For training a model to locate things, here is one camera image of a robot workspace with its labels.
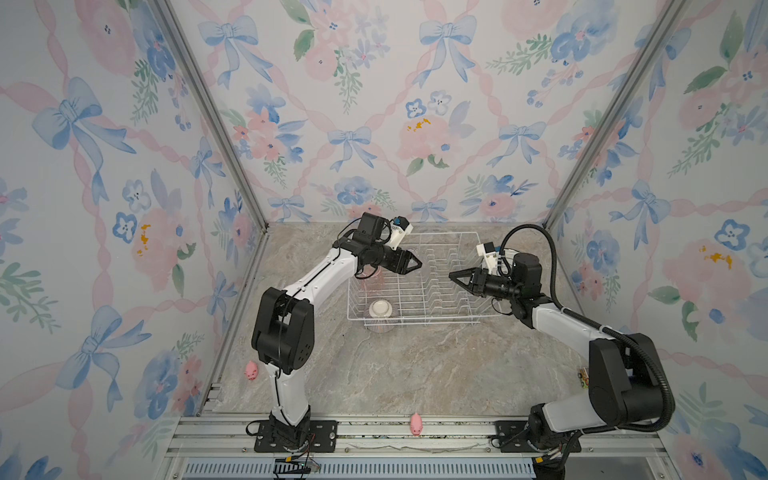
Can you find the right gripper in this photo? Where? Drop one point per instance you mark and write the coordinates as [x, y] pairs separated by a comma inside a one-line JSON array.
[[476, 286]]

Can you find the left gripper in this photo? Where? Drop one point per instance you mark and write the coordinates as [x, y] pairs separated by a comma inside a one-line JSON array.
[[401, 262]]

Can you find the pink plastic cup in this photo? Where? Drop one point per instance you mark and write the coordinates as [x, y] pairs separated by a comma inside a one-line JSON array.
[[375, 282]]

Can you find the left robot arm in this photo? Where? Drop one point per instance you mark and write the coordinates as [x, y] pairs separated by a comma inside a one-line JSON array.
[[284, 332]]

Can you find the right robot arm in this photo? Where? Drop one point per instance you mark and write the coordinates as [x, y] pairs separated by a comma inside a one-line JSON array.
[[627, 388]]

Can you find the clear cup white base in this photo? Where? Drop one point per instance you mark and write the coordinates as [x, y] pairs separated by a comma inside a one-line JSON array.
[[380, 317]]

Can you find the small toy car right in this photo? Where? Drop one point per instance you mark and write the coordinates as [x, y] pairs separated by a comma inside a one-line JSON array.
[[583, 376]]

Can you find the pink pig toy left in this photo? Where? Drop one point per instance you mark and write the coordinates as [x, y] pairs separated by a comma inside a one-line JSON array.
[[251, 371]]

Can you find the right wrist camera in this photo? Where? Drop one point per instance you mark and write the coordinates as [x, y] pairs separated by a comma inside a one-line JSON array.
[[489, 255]]

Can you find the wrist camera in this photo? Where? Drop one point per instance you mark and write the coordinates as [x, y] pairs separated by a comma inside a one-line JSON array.
[[400, 228], [489, 255]]

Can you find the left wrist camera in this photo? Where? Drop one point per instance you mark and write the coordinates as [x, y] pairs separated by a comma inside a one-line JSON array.
[[400, 228]]

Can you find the white wire dish rack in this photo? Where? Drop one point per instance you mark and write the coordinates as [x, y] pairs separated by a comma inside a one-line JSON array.
[[427, 296]]

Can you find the pink pig toy on rail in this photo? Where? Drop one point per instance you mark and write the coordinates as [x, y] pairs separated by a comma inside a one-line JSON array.
[[416, 425]]

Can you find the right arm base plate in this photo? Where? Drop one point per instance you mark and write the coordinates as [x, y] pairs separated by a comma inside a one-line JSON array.
[[517, 436]]

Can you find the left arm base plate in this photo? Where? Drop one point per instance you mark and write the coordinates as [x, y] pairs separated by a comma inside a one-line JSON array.
[[314, 436]]

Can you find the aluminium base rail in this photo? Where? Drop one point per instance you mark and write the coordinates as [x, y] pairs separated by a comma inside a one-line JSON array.
[[223, 446]]

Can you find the left corner aluminium post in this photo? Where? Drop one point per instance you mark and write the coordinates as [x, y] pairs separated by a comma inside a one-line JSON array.
[[180, 47]]

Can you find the corner aluminium post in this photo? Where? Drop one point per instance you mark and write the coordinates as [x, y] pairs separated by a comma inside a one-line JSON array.
[[641, 66], [180, 47]]

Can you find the right corner aluminium post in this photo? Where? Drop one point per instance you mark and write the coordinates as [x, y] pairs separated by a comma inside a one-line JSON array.
[[641, 66]]

